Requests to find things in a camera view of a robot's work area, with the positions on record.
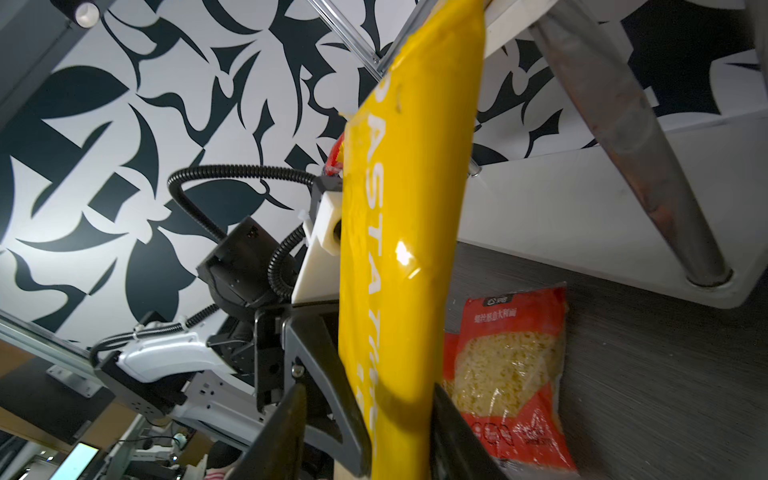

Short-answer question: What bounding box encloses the black ceiling spotlight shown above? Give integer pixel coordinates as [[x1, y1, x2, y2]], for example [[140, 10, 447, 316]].
[[50, 0, 101, 29]]

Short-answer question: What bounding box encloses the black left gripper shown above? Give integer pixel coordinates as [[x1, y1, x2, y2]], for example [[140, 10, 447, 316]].
[[253, 300, 372, 477]]

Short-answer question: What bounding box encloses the red macaroni bag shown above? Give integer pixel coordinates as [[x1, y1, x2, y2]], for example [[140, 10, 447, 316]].
[[443, 284, 579, 479]]

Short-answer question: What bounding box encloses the yellow spaghetti bag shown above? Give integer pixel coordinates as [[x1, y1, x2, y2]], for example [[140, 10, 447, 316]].
[[338, 1, 486, 479]]

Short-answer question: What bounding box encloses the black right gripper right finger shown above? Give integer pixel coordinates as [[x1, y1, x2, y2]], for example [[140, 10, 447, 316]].
[[430, 384, 506, 480]]

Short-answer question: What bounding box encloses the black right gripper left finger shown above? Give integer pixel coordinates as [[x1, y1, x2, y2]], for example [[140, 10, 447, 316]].
[[228, 384, 307, 479]]

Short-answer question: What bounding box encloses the white two-tier shelf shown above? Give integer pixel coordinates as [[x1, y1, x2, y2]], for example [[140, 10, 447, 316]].
[[459, 1, 767, 309]]

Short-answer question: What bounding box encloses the aluminium frame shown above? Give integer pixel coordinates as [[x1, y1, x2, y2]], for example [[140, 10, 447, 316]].
[[0, 0, 439, 382]]

